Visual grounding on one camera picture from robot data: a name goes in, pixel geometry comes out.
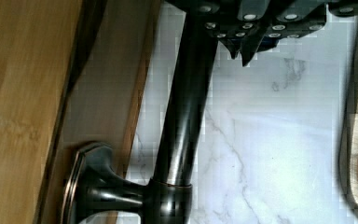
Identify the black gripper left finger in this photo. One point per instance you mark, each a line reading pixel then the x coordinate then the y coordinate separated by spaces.
pixel 220 19

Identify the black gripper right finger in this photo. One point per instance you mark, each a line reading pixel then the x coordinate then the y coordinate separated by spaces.
pixel 267 13

